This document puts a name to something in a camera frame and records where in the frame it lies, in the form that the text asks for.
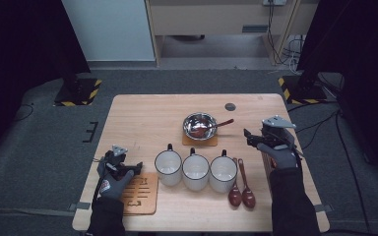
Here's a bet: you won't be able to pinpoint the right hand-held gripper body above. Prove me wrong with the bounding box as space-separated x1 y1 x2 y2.
259 115 297 151

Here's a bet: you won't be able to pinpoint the black floor tape marks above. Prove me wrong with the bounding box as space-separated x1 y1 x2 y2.
82 121 99 144

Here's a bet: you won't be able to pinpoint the black stand with striped base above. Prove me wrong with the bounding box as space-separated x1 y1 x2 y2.
53 73 102 107
278 65 329 105

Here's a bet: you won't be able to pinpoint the white cabinet panel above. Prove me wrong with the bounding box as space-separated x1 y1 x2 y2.
61 0 156 62

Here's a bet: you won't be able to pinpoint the person's right hand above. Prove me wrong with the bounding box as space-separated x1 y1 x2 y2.
256 143 298 170

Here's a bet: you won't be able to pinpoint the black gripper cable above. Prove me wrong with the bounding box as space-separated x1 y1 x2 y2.
286 136 305 162
93 156 105 206

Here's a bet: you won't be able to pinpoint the black curtain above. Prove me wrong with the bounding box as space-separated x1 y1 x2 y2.
296 0 378 185
0 0 92 165

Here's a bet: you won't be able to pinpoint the red-brown wooden spoon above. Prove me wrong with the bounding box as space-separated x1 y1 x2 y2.
227 157 243 207
190 118 235 139
238 158 256 209

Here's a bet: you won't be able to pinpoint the stainless steel bowl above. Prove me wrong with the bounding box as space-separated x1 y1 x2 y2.
182 112 219 142

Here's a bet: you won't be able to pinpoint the flat grey floor device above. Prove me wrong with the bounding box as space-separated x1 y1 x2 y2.
171 33 207 42

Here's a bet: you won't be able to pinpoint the black hanging cable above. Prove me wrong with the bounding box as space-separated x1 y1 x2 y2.
266 3 291 66

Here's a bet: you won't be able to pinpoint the beige wooden desk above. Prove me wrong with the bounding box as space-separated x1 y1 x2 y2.
144 0 319 67

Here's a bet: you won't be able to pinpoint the grey tape strip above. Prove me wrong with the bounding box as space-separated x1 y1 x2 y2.
314 204 335 214
68 202 92 211

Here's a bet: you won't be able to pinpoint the long black floor cable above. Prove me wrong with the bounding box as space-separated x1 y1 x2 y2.
335 110 373 234

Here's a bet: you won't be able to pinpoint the grey rectangular desk label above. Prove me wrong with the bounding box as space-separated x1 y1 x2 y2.
241 24 269 33

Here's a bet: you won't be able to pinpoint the person's left hand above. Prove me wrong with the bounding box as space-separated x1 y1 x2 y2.
96 169 136 201

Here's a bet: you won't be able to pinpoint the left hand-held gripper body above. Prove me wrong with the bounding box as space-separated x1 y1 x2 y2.
96 145 129 178

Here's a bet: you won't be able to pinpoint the white cable bundle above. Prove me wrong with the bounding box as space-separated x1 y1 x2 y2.
286 33 307 75

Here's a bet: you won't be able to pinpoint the white enamel mug black rim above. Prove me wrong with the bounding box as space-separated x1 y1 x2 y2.
154 143 183 187
181 147 211 192
209 149 238 194

